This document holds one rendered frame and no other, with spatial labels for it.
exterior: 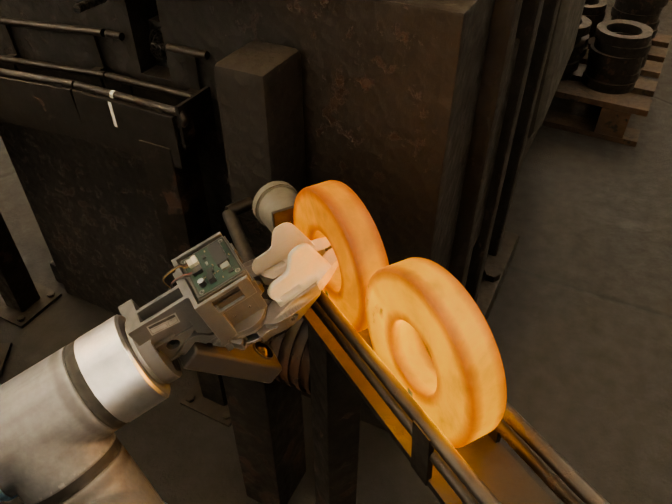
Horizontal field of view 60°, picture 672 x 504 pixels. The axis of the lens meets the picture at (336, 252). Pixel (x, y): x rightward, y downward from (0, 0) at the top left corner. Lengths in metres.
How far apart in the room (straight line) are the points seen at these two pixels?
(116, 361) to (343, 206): 0.24
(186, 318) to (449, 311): 0.24
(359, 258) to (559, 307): 1.15
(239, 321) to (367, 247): 0.14
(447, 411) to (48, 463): 0.33
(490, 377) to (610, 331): 1.19
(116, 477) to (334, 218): 0.30
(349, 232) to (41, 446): 0.31
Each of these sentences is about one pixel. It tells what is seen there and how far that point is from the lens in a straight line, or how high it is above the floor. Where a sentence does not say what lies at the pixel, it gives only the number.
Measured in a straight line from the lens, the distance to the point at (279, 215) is 0.63.
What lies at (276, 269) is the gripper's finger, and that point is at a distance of 0.58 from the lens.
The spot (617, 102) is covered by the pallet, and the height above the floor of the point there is 0.14.
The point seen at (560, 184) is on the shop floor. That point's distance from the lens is 2.08.
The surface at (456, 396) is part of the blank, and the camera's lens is 0.45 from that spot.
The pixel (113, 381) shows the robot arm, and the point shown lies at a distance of 0.54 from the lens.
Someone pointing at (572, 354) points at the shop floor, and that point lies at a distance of 1.52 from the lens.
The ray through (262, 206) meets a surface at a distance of 0.71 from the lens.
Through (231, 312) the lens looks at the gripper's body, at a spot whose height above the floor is 0.71.
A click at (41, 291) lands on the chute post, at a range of 1.73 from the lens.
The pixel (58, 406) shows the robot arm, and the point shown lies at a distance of 0.55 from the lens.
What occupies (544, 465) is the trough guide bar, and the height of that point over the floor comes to 0.69.
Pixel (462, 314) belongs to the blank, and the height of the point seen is 0.79.
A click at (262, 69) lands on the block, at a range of 0.75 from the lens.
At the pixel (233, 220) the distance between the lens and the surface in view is 0.82.
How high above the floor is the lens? 1.10
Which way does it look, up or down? 41 degrees down
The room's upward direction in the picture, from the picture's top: straight up
